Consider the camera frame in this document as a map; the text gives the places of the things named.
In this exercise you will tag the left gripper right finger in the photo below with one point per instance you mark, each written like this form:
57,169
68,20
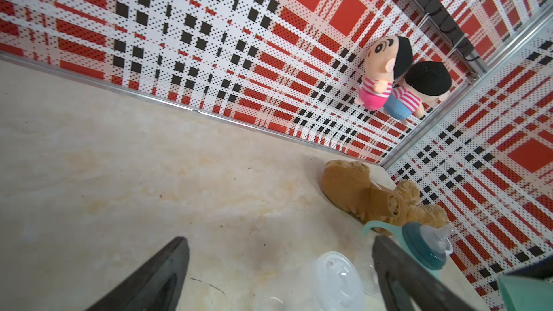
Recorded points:
404,283

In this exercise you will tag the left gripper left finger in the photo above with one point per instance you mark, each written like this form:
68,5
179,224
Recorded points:
156,285

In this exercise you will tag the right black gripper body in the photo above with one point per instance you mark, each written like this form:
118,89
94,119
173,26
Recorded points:
540,270

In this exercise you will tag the clear baby bottle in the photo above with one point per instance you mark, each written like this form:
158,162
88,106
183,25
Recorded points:
430,246
329,282

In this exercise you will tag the brown plush toy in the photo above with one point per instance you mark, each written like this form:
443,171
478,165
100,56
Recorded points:
348,185

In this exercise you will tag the doll with striped shirt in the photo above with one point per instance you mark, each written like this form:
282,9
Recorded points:
425,82

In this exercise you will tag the doll with pink dress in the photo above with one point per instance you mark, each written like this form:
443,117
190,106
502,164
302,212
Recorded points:
387,60

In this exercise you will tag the black hook rail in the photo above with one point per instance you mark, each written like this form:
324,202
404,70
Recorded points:
436,13

